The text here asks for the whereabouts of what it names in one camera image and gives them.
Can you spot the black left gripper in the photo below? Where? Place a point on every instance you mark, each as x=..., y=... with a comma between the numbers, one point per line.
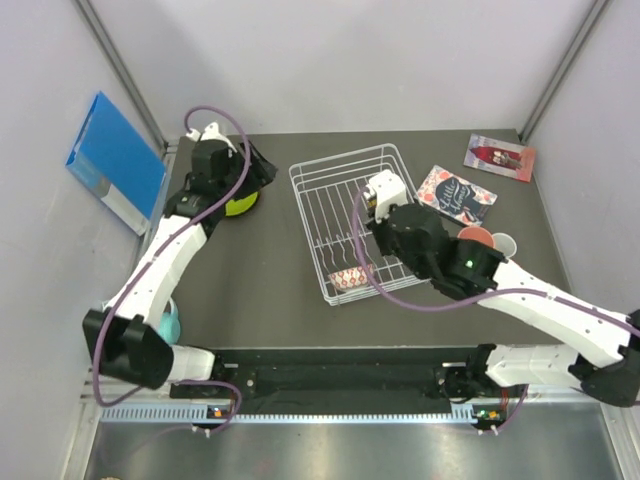
x=259, y=173

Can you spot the lime green plate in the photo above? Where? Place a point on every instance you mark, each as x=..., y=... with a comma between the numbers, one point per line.
x=235, y=208

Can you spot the white wire dish rack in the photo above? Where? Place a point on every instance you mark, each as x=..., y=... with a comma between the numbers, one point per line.
x=325, y=191

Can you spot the red patterned white bowl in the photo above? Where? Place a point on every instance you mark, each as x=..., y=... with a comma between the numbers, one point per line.
x=351, y=279

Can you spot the pink plastic cup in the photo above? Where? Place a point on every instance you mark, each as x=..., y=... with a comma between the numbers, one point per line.
x=478, y=234

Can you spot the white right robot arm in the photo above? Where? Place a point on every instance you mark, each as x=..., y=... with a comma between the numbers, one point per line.
x=597, y=350

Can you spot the teal object behind arm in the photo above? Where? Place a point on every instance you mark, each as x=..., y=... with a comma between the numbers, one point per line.
x=170, y=325

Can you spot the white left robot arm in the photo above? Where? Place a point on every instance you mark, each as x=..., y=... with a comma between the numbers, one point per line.
x=189, y=218

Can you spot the blue folder box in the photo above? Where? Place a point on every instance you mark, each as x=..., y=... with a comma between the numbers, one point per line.
x=114, y=162

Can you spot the Little Women book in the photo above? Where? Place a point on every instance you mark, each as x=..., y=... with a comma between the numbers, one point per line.
x=455, y=198

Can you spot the red purple book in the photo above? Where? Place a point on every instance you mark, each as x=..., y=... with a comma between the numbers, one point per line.
x=501, y=158

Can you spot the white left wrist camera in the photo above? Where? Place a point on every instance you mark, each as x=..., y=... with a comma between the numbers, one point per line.
x=211, y=132

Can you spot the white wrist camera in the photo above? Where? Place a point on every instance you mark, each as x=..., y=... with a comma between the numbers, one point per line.
x=211, y=132
x=384, y=192

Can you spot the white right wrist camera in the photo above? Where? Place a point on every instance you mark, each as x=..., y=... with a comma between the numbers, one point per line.
x=384, y=192

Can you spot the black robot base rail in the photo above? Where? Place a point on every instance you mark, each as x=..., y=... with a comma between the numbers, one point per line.
x=432, y=372

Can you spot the grey slotted cable duct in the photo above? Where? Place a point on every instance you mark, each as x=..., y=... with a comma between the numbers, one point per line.
x=206, y=414

